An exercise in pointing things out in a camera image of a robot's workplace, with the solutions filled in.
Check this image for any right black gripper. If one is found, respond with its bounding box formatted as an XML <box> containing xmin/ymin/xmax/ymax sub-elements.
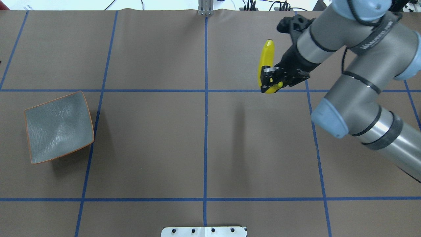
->
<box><xmin>260</xmin><ymin>44</ymin><xmax>320</xmax><ymax>93</ymax></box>

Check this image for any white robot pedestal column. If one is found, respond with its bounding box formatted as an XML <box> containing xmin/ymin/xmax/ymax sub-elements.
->
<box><xmin>161</xmin><ymin>226</ymin><xmax>248</xmax><ymax>237</ymax></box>

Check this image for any grey square plate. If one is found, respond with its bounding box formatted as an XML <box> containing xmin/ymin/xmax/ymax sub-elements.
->
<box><xmin>24</xmin><ymin>91</ymin><xmax>95</xmax><ymax>164</ymax></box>

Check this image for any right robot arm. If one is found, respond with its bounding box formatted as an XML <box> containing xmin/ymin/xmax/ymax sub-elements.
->
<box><xmin>257</xmin><ymin>0</ymin><xmax>421</xmax><ymax>181</ymax></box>

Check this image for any aluminium frame post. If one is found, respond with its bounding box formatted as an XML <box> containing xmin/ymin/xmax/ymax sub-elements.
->
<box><xmin>198</xmin><ymin>0</ymin><xmax>214</xmax><ymax>17</ymax></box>

